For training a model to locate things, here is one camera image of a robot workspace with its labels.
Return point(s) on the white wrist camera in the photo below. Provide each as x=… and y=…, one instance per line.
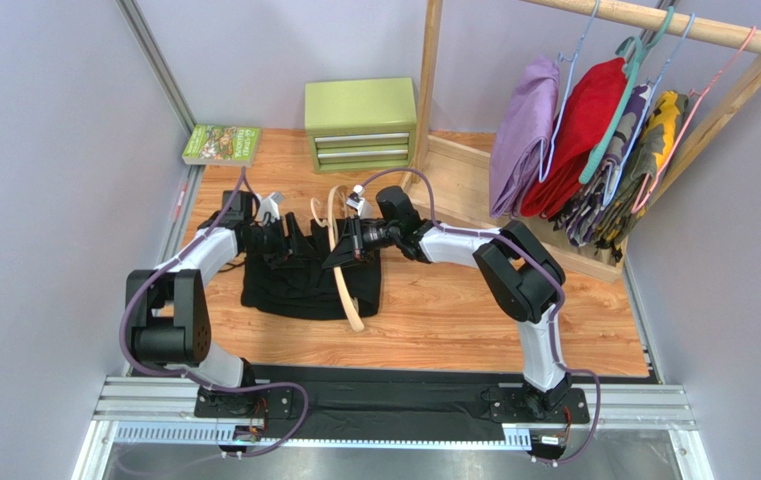
x=357, y=202
x=268, y=210

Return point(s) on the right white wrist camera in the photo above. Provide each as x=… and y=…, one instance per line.
x=357, y=202

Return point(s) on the light blue wire hanger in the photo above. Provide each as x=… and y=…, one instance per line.
x=655, y=82

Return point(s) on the cream plastic hanger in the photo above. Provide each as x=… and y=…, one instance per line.
x=325, y=217

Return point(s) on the wooden clothes rack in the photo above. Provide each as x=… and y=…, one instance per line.
x=456, y=182

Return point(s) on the black trousers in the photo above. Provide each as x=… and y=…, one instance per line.
x=307, y=292

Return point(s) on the green drawer box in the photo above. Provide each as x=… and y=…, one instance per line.
x=363, y=124

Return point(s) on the green book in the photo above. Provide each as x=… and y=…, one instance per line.
x=222, y=145

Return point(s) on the red garment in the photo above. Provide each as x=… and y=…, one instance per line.
x=588, y=112

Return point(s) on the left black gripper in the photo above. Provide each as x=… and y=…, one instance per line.
x=298, y=245

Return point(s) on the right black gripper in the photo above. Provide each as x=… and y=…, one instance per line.
x=355, y=236

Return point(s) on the aluminium corner post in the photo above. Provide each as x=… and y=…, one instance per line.
x=135, y=18

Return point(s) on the teal hanger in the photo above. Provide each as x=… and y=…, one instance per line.
x=633, y=51

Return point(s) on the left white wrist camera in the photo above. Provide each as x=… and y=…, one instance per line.
x=268, y=210

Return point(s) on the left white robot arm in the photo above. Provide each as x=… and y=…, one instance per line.
x=165, y=327

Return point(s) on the yellow grey garment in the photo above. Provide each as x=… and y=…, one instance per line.
x=655, y=142

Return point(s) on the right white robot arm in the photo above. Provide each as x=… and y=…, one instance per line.
x=523, y=277

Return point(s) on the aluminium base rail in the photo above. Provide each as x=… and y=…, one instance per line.
x=161, y=410

